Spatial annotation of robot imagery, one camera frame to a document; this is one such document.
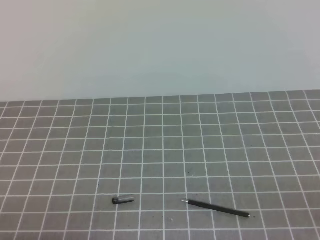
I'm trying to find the black pen cap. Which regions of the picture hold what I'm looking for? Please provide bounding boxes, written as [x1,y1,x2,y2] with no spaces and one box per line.
[112,195,135,205]

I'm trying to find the black pen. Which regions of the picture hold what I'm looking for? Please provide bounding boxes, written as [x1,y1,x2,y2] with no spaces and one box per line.
[181,199,250,218]

